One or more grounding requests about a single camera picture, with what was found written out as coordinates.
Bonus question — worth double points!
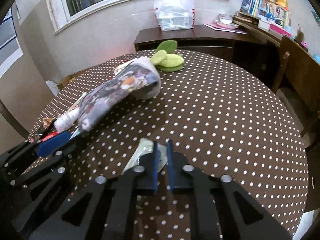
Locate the white small bottle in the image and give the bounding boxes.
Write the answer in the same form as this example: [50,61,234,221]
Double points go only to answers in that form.
[54,107,79,133]

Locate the clear plastic wrapper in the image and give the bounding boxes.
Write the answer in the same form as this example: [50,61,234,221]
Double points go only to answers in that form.
[121,138,168,174]

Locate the grey printed plastic bag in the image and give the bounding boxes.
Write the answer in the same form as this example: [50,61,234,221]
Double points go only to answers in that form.
[71,57,161,138]

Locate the green plush leaf toy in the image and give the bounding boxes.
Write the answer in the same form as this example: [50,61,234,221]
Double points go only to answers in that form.
[150,40,184,73]

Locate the small dark snack wrapper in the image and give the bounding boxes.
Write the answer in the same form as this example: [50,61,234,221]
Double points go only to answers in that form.
[29,117,56,142]

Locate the beige refrigerator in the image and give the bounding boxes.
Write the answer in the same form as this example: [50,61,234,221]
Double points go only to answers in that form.
[1,4,54,152]

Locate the paper sheets on refrigerator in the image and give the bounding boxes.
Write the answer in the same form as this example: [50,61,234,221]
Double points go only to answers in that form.
[0,8,23,77]

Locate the wooden chair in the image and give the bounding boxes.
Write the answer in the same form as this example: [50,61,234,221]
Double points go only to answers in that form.
[271,36,319,137]

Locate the dark wooden sideboard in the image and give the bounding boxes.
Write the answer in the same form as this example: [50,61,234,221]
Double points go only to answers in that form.
[134,17,282,62]

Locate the white plastic shopping bag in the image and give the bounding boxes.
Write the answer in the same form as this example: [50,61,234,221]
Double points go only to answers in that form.
[153,0,195,31]

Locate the white bowl on saucer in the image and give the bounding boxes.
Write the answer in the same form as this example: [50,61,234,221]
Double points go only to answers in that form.
[215,14,239,29]

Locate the row of books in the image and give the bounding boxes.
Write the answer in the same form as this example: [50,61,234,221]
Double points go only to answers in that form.
[240,0,292,28]

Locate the yellow duck plush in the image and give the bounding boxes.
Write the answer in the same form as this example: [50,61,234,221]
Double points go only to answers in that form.
[276,0,289,11]

